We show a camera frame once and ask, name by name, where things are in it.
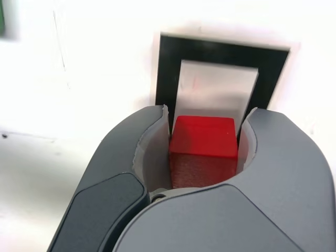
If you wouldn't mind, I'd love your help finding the red cube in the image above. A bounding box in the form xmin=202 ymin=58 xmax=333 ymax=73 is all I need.
xmin=169 ymin=115 xmax=239 ymax=189

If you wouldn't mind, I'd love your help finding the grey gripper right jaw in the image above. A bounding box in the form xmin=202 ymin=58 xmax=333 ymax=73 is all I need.
xmin=111 ymin=107 xmax=336 ymax=252

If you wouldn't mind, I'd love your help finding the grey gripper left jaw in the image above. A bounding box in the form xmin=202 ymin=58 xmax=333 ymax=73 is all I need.
xmin=47 ymin=104 xmax=175 ymax=252

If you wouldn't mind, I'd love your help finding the black tape square outline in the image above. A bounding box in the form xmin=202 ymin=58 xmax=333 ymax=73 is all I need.
xmin=154 ymin=31 xmax=292 ymax=139

